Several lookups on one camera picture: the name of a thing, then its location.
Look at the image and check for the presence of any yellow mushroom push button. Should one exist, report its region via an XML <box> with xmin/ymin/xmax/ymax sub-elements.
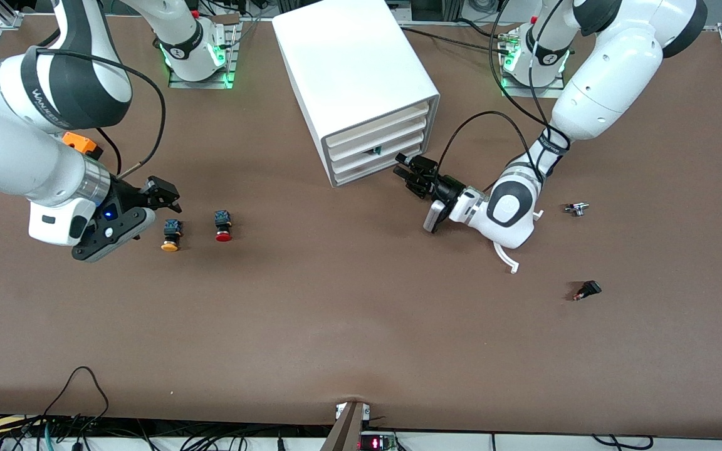
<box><xmin>160</xmin><ymin>219</ymin><xmax>184</xmax><ymax>252</ymax></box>

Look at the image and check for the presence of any white drawer cabinet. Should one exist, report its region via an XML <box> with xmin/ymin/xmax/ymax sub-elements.
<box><xmin>271</xmin><ymin>0</ymin><xmax>441</xmax><ymax>189</ymax></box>

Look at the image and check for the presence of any brown support strut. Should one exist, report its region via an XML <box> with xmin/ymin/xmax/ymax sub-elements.
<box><xmin>320</xmin><ymin>401</ymin><xmax>367</xmax><ymax>451</ymax></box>

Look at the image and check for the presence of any device with red display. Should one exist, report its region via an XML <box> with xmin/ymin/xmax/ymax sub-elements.
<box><xmin>358</xmin><ymin>431</ymin><xmax>398</xmax><ymax>451</ymax></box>

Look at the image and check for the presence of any black right camera mount plate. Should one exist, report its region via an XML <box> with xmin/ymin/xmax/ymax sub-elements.
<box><xmin>71</xmin><ymin>207</ymin><xmax>157</xmax><ymax>262</ymax></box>

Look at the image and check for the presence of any orange button enclosure box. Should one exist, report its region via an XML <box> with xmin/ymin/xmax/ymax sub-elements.
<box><xmin>62</xmin><ymin>132</ymin><xmax>103</xmax><ymax>160</ymax></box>

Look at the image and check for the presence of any white half-ring clamp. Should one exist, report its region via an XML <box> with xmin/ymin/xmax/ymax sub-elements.
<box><xmin>493</xmin><ymin>210</ymin><xmax>545</xmax><ymax>274</ymax></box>

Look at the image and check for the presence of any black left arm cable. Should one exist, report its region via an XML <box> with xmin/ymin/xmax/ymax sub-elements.
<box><xmin>439</xmin><ymin>0</ymin><xmax>572</xmax><ymax>189</ymax></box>

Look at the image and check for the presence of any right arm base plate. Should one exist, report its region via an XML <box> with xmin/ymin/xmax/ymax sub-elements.
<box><xmin>168</xmin><ymin>18</ymin><xmax>241</xmax><ymax>90</ymax></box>

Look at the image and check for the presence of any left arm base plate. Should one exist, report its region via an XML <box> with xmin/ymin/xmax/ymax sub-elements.
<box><xmin>500</xmin><ymin>24</ymin><xmax>567</xmax><ymax>99</ymax></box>

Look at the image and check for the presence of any black cable across table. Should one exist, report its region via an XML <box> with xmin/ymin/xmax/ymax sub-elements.
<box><xmin>399</xmin><ymin>18</ymin><xmax>512</xmax><ymax>54</ymax></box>

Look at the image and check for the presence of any black looped cable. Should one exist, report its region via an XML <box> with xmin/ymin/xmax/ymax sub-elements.
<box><xmin>40</xmin><ymin>366</ymin><xmax>111</xmax><ymax>433</ymax></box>

